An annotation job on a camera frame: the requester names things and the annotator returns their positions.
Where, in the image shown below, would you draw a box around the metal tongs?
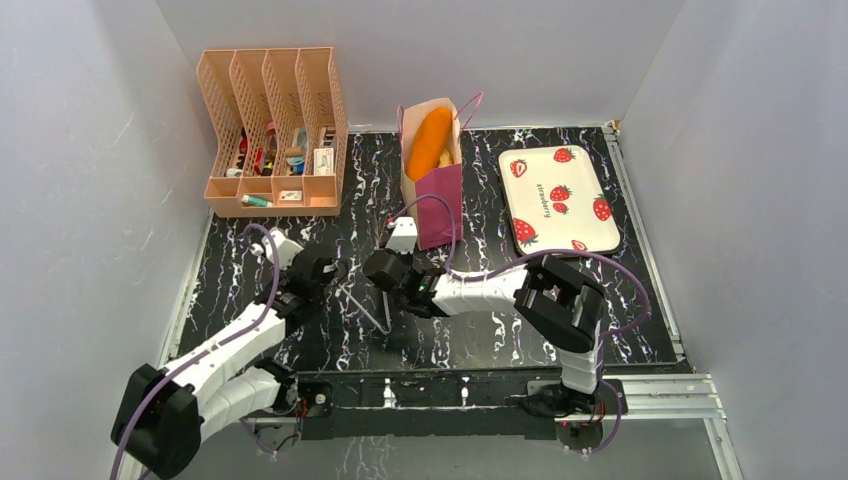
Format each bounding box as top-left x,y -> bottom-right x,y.
336,285 -> 392,336

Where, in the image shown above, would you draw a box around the pink and tan paper bag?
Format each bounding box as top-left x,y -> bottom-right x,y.
397,92 -> 483,250

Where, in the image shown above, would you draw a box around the long orange fake baguette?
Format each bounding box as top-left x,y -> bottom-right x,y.
405,107 -> 453,182

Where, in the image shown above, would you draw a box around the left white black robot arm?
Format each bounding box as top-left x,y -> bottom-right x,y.
110,240 -> 339,479

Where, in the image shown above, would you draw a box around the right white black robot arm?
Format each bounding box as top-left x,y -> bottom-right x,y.
363,249 -> 606,417

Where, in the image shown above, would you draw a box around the small yellow fake bread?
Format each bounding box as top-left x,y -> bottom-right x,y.
437,149 -> 454,168

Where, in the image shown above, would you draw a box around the green white tube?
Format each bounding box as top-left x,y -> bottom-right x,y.
241,194 -> 273,208

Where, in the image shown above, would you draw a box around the small white box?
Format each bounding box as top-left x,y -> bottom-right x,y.
313,147 -> 336,176

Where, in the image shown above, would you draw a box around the red bottle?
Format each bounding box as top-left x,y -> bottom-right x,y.
266,122 -> 277,151

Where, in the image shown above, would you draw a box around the peach plastic file organizer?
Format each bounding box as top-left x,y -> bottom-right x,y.
197,47 -> 349,218

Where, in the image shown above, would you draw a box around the white strawberry print tray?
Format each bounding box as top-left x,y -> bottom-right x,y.
498,145 -> 621,255

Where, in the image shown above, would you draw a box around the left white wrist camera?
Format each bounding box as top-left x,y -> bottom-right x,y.
249,227 -> 303,270

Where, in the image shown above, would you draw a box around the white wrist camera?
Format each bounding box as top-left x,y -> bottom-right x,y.
249,227 -> 303,270
385,216 -> 418,254

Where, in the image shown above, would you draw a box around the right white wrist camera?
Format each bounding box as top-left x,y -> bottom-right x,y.
385,216 -> 418,254

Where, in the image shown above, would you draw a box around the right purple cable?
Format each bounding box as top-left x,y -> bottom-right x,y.
390,193 -> 653,456

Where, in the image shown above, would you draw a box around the purple cable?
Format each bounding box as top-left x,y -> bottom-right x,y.
390,193 -> 653,456
109,223 -> 282,480

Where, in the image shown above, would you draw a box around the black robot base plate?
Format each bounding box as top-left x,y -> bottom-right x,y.
288,367 -> 629,447

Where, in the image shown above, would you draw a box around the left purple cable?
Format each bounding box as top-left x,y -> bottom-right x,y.
109,223 -> 282,480

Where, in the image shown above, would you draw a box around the aluminium frame rail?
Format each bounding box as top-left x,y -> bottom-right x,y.
117,374 -> 745,480

